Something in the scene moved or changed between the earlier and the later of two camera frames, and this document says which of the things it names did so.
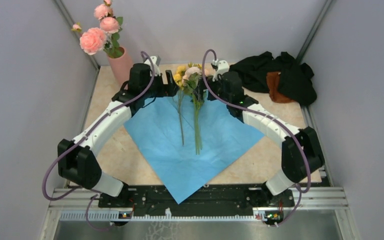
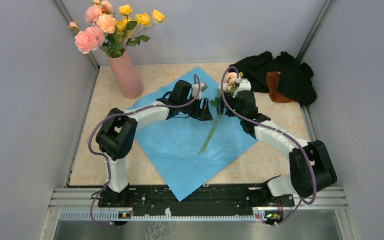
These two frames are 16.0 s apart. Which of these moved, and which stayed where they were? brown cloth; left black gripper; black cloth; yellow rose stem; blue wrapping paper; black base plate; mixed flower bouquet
Moved: left black gripper; yellow rose stem; mixed flower bouquet
Stayed: black base plate; blue wrapping paper; brown cloth; black cloth
